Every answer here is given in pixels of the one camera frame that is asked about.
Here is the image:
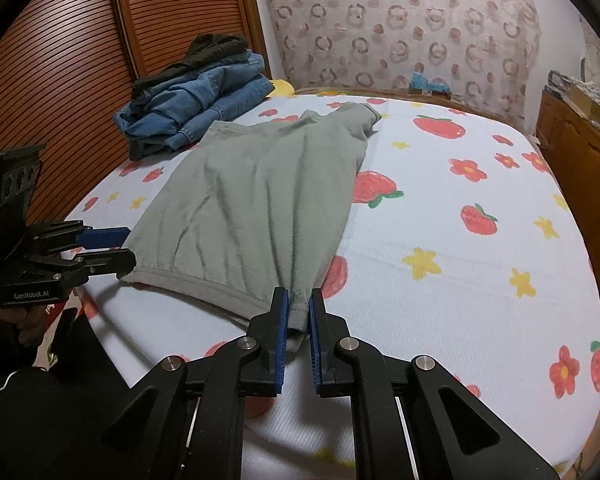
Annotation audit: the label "black pants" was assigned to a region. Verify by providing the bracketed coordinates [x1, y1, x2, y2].
[132, 33, 251, 97]

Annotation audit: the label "open box of small bottles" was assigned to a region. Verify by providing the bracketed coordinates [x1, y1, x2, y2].
[569, 76, 600, 127]

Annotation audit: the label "circle patterned curtain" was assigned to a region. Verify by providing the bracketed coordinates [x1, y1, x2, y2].
[261, 0, 542, 112]

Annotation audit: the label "white strawberry printed blanket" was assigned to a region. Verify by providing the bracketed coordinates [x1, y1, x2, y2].
[65, 91, 600, 480]

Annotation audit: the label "blue plastic bag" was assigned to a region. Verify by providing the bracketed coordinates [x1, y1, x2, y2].
[410, 72, 452, 95]

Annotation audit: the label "grey-green t-shirt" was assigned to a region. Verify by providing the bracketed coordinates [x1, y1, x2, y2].
[119, 102, 384, 347]

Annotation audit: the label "person's left hand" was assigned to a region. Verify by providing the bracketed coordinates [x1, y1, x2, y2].
[0, 302, 52, 347]

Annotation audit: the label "blue denim jeans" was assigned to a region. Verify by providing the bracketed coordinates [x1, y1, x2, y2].
[113, 50, 276, 162]

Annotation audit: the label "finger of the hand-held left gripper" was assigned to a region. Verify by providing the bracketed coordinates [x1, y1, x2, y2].
[75, 226, 132, 251]
[75, 248, 137, 286]

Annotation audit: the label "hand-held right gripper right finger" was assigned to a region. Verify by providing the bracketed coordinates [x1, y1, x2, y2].
[307, 286, 561, 480]

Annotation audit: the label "person's left forearm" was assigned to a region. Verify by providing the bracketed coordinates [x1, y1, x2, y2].
[0, 327, 133, 480]

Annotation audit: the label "wooden cabinet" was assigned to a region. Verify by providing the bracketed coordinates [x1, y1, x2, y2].
[534, 87, 600, 283]

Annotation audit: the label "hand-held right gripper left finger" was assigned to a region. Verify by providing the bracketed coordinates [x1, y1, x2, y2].
[102, 286, 291, 480]

